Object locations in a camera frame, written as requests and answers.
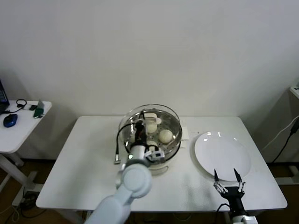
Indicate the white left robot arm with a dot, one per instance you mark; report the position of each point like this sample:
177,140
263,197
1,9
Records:
135,179

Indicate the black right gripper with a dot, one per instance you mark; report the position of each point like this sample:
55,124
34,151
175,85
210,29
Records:
232,194

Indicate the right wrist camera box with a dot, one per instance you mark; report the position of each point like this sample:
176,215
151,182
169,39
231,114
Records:
249,219

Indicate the white desk frame foot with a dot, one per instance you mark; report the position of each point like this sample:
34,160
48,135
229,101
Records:
287,180

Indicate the green circuit board item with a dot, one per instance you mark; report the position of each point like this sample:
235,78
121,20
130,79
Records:
38,109

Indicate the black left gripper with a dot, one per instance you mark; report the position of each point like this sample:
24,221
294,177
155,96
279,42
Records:
140,135

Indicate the large white plate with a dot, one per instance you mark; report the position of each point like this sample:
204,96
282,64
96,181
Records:
222,151

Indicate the small white adapter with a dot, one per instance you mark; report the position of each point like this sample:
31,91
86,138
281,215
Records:
27,107

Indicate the perforated steel steamer basket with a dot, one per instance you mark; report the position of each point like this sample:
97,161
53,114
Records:
175,147

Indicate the dark laptop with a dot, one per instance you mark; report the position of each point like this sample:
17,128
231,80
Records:
2,95

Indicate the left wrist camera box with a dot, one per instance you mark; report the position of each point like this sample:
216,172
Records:
157,156

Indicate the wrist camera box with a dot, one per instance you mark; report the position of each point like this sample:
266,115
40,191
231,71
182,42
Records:
157,156
249,219

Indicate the small black box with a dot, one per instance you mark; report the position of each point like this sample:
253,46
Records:
33,107

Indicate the white side table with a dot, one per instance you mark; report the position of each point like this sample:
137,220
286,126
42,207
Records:
14,137

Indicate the white main table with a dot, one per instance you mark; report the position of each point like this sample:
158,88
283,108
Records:
187,198

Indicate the blue computer mouse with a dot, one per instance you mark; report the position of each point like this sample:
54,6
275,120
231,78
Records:
10,120

